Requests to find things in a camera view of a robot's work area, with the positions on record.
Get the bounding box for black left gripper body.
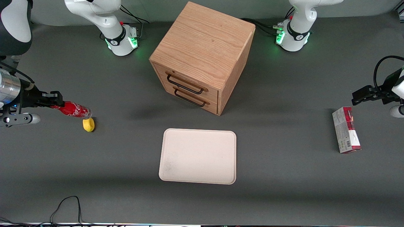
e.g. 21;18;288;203
375;70;404;105

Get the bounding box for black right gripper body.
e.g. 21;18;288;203
17;80;45;109

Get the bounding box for red coke bottle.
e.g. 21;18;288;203
50;101;93;120

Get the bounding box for beige plastic tray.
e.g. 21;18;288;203
158;128;237;185

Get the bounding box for grey and red carton box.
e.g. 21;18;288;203
332;107;362;154

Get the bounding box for yellow lemon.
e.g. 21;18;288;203
82;117;95;133

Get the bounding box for wooden two-drawer cabinet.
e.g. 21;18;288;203
149;1;256;116

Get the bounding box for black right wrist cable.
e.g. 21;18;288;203
0;61;34;85

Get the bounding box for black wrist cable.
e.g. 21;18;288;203
373;55;404;89
0;61;34;85

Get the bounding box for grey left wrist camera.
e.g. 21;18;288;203
389;105;404;118

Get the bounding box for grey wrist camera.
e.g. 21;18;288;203
389;105;404;118
0;113;41;128

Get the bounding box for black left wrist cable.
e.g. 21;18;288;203
373;55;404;89

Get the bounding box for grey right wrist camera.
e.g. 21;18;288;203
0;113;41;128

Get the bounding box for black looped table-edge cable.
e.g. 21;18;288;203
0;195;127;227

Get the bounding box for black right arm base cables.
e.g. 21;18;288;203
100;6;150;41

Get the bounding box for black arm base cables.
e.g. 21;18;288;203
241;6;296;38
100;6;150;41

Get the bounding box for black left arm base cables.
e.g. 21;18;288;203
241;6;296;38

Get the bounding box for black wire drawer handle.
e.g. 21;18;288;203
166;74;204;95
174;89;207;108

